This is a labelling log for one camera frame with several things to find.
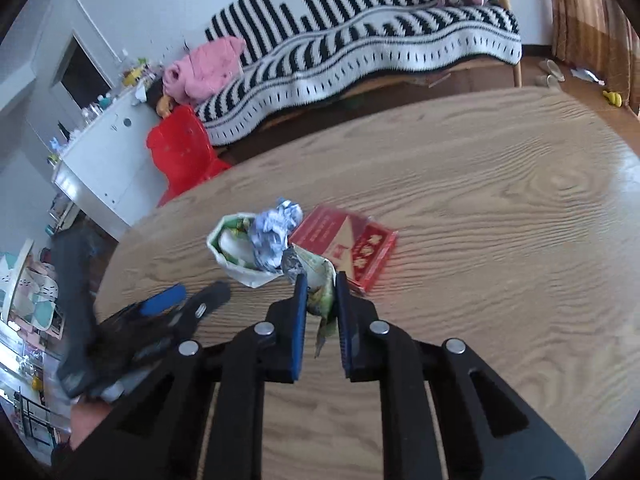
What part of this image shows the white blue toy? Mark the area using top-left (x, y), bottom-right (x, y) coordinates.
top-left (570, 67), bottom-right (606, 86)

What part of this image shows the crumpled printed paper ball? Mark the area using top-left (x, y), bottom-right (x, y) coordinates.
top-left (248, 199), bottom-right (304, 273)

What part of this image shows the green snack packet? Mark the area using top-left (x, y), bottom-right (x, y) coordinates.
top-left (281, 245), bottom-right (338, 358)

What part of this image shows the white cabinet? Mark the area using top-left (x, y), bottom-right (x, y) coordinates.
top-left (51, 92), bottom-right (168, 241)

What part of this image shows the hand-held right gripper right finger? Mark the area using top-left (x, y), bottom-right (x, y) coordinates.
top-left (334, 270), bottom-right (587, 480)

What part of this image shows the white green paper bag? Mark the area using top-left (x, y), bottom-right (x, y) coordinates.
top-left (206, 211), bottom-right (286, 289)

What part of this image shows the red plastic chair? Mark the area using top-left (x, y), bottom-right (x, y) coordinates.
top-left (146, 105), bottom-right (233, 208)

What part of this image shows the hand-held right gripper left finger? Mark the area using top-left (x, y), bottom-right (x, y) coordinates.
top-left (52, 274), bottom-right (309, 480)

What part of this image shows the brown curtain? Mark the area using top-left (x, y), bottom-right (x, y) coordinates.
top-left (544, 0), bottom-right (640, 118)

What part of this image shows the person's left hand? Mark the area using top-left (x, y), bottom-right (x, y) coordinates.
top-left (69, 399), bottom-right (117, 451)

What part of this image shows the black white striped sofa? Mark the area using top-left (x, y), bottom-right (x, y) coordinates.
top-left (192, 0), bottom-right (523, 147)

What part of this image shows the group of small bottles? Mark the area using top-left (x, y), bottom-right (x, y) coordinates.
top-left (47, 50), bottom-right (151, 161)

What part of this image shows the red cardboard box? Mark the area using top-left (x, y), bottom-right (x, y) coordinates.
top-left (290, 205), bottom-right (399, 295)

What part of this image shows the cluttered shelf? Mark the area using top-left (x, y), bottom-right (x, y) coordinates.
top-left (0, 240), bottom-right (68, 451)

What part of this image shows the pink clothing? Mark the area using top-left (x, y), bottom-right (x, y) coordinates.
top-left (164, 36), bottom-right (247, 102)

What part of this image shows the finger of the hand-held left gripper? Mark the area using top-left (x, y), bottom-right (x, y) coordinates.
top-left (160, 281), bottom-right (232, 343)
top-left (135, 283), bottom-right (188, 317)

